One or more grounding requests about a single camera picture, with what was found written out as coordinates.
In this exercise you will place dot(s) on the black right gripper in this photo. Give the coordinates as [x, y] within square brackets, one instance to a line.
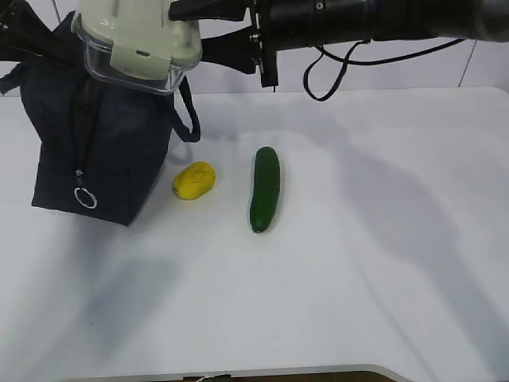
[279, 26]

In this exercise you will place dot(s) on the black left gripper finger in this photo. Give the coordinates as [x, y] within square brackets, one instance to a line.
[25, 35]

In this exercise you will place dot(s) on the green lidded glass container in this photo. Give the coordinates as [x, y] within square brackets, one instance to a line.
[136, 45]

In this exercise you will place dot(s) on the dark navy lunch bag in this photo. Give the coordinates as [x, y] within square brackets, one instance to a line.
[102, 146]

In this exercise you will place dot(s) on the green cucumber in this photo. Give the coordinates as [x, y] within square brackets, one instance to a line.
[266, 189]

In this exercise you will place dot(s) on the yellow lemon toy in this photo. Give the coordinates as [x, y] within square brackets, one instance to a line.
[194, 181]

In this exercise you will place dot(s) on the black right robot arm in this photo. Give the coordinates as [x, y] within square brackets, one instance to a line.
[420, 20]

